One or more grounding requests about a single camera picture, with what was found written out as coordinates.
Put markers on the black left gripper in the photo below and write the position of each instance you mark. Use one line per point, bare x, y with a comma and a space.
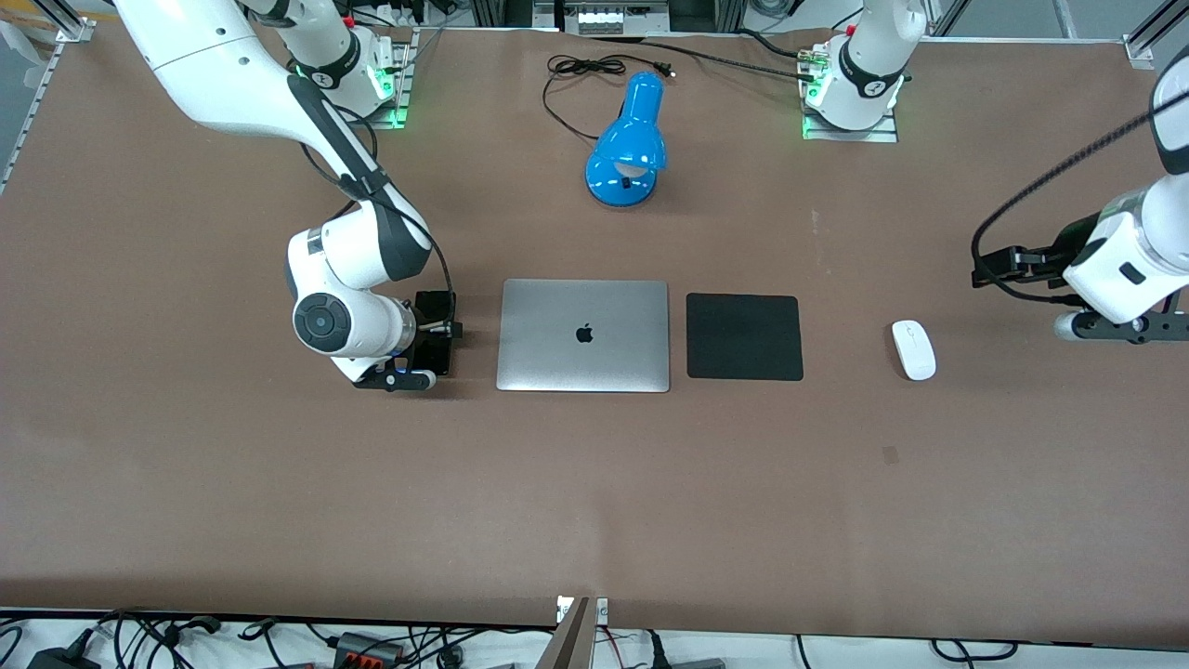
1068, 246

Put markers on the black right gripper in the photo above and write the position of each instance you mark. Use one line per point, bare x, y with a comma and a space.
430, 344

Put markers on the black smartphone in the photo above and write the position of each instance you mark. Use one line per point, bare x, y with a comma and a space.
435, 302

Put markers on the white computer mouse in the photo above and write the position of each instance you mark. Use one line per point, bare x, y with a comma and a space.
914, 349

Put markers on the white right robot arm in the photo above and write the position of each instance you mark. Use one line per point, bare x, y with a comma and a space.
232, 65

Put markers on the black mouse pad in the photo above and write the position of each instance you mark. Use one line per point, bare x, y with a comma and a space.
744, 337

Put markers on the silver closed laptop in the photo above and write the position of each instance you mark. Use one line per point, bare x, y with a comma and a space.
583, 335

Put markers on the blue desk lamp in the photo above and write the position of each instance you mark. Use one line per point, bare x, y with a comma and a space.
627, 139

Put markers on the black orange connector block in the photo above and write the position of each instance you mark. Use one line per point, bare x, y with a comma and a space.
367, 648

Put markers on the metal socket box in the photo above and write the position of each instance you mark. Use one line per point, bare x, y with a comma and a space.
613, 19

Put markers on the black plug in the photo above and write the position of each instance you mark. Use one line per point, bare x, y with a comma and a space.
658, 650

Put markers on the black power adapter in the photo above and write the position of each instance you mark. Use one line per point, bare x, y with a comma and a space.
60, 660

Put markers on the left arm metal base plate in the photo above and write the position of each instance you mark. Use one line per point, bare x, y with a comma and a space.
850, 135

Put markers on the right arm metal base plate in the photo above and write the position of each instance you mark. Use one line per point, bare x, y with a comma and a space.
404, 65

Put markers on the aluminium frame profile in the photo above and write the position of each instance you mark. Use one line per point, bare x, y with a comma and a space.
1152, 37

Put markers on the white metal bracket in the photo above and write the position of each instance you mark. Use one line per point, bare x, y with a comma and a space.
601, 610

